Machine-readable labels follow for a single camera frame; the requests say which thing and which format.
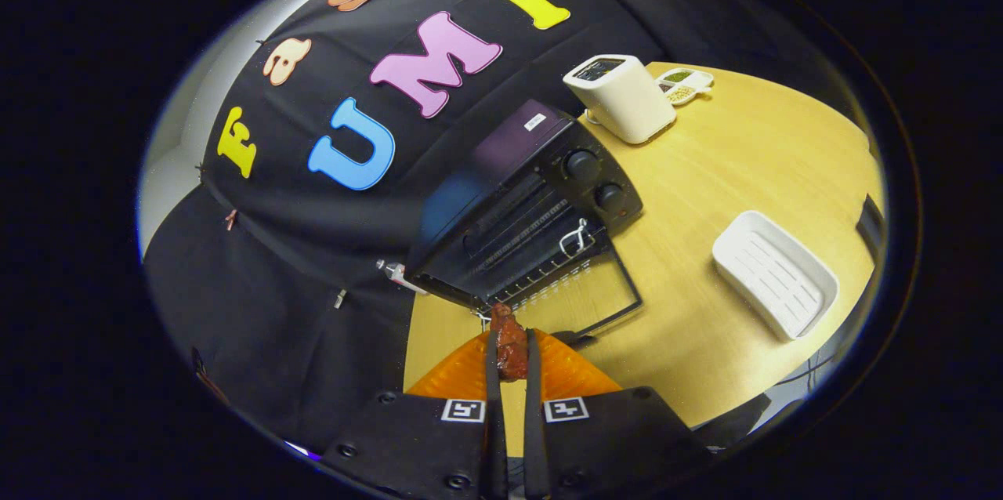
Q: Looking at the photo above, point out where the black toaster oven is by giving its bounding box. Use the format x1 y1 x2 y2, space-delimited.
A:
405 99 645 340

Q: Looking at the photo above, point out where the white divided condiment dish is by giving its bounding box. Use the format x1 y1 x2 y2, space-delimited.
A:
654 67 715 107

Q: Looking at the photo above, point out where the small clear bottle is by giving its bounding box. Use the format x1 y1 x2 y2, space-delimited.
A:
376 259 428 295

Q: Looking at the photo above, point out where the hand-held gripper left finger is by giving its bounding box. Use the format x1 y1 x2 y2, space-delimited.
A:
321 332 506 500

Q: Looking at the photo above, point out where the white ribbed tray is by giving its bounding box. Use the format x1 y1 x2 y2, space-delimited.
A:
712 210 840 342

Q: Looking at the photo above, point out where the white pop-up toaster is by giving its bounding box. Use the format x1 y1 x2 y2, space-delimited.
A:
563 54 677 145

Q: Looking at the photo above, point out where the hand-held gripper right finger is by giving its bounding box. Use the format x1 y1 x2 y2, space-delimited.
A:
523 330 714 500

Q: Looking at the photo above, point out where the red meat slice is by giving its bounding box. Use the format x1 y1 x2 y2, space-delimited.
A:
490 303 530 382

